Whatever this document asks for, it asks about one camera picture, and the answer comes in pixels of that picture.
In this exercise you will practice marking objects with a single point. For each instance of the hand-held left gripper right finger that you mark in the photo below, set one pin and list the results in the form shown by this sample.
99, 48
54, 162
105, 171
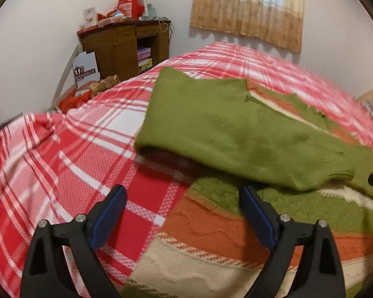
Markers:
257, 214

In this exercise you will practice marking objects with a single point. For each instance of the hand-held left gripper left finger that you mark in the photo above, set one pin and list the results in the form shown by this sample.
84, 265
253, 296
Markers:
110, 211

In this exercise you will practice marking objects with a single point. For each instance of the green striped knit sweater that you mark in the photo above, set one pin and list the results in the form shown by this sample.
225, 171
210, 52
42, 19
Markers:
220, 124

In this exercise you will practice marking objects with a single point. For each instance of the red plaid blanket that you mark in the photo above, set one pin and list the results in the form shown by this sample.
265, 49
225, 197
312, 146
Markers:
80, 161

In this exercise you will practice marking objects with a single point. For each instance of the light wooden headboard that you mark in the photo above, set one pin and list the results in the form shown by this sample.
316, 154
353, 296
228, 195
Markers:
371, 94

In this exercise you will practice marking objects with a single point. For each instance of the red plastic bag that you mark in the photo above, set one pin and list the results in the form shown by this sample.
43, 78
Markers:
73, 99

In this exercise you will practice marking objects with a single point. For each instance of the brown woven bag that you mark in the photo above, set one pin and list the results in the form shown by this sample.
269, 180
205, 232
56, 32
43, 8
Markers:
107, 83

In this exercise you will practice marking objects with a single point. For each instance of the white printed cardboard box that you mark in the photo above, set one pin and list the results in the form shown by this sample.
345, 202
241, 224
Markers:
85, 70

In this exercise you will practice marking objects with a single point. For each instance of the stack of pink boxes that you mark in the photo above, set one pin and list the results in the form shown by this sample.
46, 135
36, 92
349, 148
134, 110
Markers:
144, 57

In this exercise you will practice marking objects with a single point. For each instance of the brown wooden desk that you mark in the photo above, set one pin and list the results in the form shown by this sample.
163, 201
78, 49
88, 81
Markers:
118, 49

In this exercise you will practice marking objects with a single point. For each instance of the flat red and white box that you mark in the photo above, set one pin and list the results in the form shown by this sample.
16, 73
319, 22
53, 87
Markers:
110, 18

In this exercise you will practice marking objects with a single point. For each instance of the white upright card box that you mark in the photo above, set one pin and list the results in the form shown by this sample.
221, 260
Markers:
90, 17

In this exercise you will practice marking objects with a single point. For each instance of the light blue box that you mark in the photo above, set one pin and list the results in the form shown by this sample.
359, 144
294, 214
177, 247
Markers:
150, 11

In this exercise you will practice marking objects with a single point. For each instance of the beige patterned curtain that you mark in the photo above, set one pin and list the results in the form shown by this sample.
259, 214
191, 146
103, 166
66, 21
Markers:
245, 9

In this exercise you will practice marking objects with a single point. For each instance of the red gift bag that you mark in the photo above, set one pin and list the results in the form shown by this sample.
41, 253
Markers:
131, 6

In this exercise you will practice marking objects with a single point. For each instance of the white metal frame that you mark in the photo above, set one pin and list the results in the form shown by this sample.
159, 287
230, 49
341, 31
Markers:
63, 80

